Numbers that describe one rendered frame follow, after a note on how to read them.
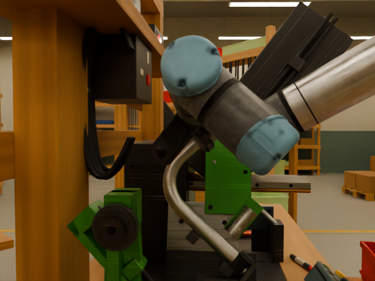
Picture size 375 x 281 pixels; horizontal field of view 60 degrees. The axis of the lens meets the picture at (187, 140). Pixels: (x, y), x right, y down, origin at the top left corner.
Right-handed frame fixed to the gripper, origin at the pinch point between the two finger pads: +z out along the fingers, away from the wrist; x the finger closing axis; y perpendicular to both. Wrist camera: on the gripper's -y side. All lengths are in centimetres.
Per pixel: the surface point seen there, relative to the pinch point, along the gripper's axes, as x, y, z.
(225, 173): -8.3, 0.8, 12.1
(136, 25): 25.7, 7.0, -9.4
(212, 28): 397, 354, 782
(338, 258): -120, 53, 285
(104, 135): 30.3, -17.5, 32.1
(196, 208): -9.6, -10.5, 14.3
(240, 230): -20.5, -6.2, 8.8
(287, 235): -36, 6, 54
